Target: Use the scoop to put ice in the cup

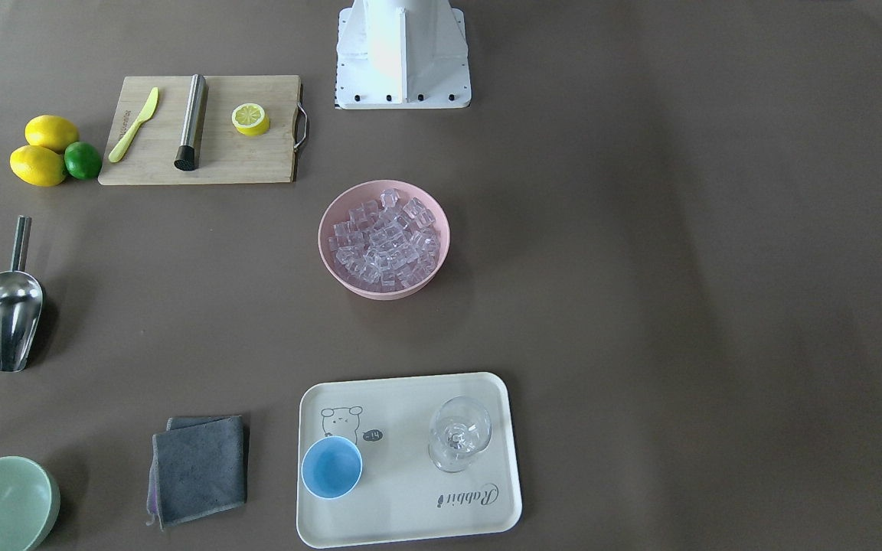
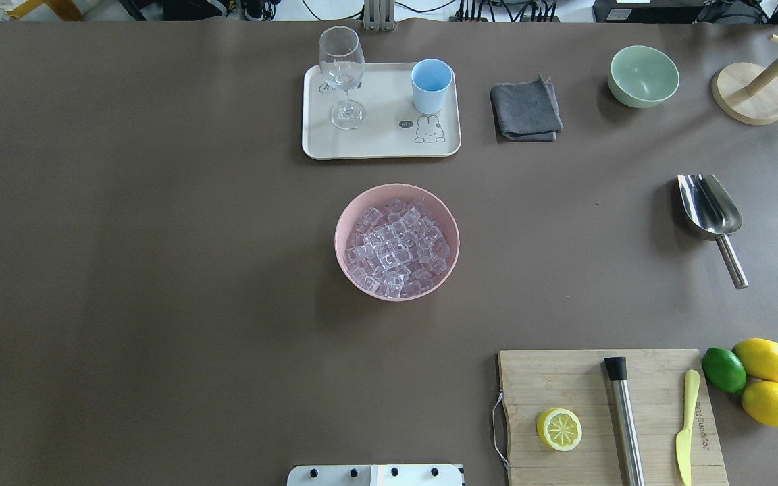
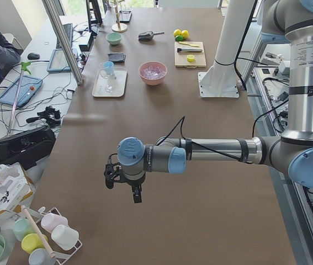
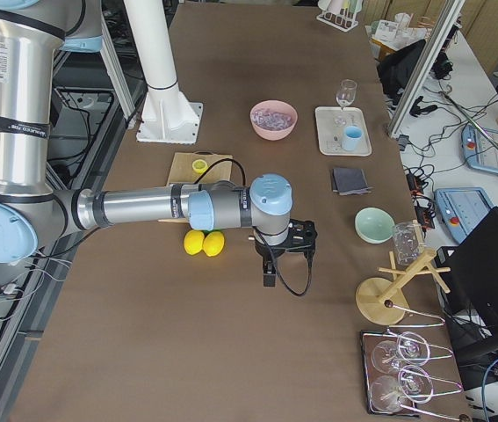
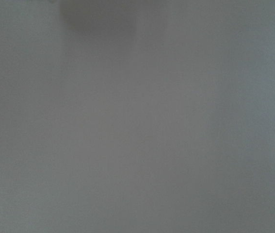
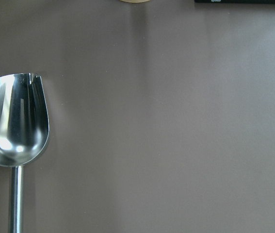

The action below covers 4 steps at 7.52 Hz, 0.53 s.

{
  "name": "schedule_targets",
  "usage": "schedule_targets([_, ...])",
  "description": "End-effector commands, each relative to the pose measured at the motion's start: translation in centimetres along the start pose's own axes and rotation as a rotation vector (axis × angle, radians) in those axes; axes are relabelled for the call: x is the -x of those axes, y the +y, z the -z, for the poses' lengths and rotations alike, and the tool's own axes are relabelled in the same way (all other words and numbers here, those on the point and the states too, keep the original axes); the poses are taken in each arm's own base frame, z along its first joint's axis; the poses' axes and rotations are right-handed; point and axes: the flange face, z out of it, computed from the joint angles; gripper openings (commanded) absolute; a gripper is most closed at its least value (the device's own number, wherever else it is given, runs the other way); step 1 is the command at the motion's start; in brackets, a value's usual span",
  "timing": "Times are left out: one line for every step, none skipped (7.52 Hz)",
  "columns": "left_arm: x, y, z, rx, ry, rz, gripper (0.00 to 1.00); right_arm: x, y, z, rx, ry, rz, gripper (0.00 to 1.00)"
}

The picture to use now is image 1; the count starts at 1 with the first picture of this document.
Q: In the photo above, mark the green lime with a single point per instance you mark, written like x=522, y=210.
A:
x=82, y=160

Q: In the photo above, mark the pile of clear ice cubes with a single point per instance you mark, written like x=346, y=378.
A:
x=385, y=241

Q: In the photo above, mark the grey folded cloth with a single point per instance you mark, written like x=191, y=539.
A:
x=198, y=469

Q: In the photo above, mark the whole lemon lower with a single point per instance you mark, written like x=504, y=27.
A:
x=38, y=166

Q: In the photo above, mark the steel muddler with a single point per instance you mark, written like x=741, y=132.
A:
x=187, y=154

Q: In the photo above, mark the steel ice scoop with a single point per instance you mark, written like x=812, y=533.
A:
x=21, y=304

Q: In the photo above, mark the cream rabbit tray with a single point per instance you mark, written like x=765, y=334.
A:
x=400, y=494

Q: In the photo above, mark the yellow plastic knife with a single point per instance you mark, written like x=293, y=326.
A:
x=144, y=115

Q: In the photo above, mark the whole lemon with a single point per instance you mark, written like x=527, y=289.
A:
x=52, y=132
x=38, y=166

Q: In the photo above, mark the pink bowl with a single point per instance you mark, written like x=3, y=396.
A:
x=334, y=264

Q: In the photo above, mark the half lemon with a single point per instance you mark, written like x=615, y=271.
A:
x=250, y=119

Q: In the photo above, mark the clear wine glass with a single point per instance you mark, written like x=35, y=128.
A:
x=460, y=429

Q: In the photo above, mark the light blue cup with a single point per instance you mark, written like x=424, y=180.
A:
x=332, y=467

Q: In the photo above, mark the whole lemon upper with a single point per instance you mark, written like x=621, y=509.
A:
x=52, y=132

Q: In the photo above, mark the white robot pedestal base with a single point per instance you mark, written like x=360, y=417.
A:
x=402, y=55

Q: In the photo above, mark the green bowl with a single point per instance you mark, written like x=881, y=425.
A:
x=29, y=503

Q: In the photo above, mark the bamboo cutting board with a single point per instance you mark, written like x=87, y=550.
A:
x=224, y=156

